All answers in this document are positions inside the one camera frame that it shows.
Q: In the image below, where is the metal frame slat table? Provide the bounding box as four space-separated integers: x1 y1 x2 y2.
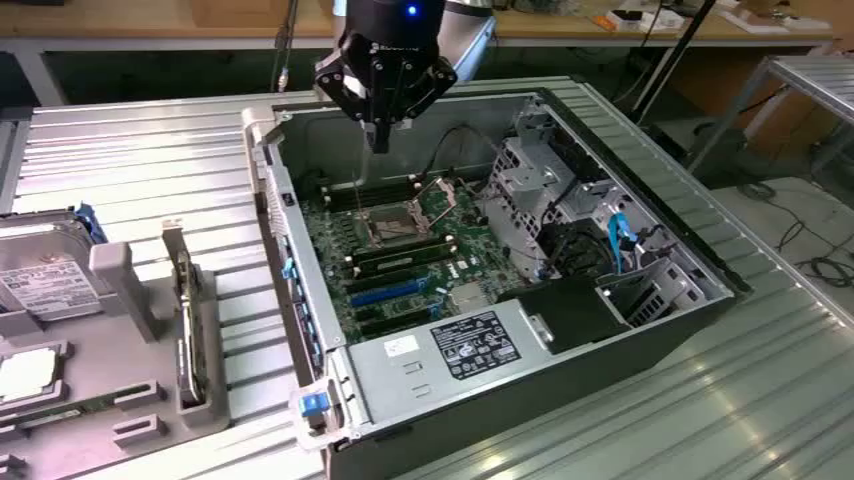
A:
686 53 854 176

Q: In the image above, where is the black camera cable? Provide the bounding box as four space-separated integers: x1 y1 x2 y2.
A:
274 0 297 94

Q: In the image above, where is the open black PC case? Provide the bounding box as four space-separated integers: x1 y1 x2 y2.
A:
241 85 754 480

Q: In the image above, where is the black plastic air shroud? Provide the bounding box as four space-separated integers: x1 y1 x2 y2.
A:
497 276 633 357

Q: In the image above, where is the dark equipment box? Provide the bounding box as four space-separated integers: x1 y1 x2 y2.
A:
650 117 749 187

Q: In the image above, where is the grey plastic parts rack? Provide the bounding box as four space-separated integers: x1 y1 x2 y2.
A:
0 242 233 480

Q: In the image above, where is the white paper tray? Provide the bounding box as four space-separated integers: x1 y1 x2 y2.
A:
717 5 793 35

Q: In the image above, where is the metal socket cover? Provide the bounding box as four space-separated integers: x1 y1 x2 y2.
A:
408 175 464 222

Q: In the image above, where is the silver CPU chip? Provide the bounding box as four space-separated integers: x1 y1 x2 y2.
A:
0 347 63 402

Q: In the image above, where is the orange and white box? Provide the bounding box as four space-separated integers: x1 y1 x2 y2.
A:
592 10 644 32

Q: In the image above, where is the long wooden desk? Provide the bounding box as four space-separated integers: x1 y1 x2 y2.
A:
0 0 840 107

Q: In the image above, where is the silver slotted disk bay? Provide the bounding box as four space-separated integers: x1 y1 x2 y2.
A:
593 252 713 329

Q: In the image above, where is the CPU socket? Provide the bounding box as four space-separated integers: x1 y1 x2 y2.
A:
357 203 429 250

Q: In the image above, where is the grey power supply unit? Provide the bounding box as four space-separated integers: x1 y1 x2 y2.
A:
345 298 557 425

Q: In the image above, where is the silver chipset heat sink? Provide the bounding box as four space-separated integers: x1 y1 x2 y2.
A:
448 284 497 310

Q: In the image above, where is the black and white box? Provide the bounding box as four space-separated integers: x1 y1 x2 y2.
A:
612 7 688 31

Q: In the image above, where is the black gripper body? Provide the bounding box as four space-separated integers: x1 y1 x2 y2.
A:
337 0 446 121

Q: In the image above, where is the black stand pole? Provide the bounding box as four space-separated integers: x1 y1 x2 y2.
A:
630 0 714 126

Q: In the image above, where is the green motherboard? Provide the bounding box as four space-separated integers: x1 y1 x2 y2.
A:
299 172 529 346

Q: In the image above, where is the long black expansion slot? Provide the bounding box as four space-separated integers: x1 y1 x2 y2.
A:
345 272 422 294
364 318 440 338
356 304 436 325

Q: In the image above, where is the black wire bundle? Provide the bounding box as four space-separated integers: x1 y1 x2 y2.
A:
538 223 613 280

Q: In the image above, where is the silver hard disk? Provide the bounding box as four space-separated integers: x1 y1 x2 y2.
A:
0 209 102 322

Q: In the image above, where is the black cable tangle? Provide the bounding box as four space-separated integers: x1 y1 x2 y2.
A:
737 177 854 290

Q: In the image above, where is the green RAM stick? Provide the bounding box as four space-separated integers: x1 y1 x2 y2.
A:
14 399 119 429

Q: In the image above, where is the black arched wire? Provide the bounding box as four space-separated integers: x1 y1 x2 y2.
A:
426 125 501 174

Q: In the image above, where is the Nvidia Quadro graphics card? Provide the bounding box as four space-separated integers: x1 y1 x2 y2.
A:
162 219 213 404

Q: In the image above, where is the light blue flat wire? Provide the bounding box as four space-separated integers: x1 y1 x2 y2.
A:
606 212 634 277

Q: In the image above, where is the perforated metal disk bay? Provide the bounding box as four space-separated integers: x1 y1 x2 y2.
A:
485 134 589 275

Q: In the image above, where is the blue disk bracket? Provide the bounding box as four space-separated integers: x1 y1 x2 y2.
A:
73 201 110 247

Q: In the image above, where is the brown wooden board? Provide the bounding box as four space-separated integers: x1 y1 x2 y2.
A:
666 47 836 159

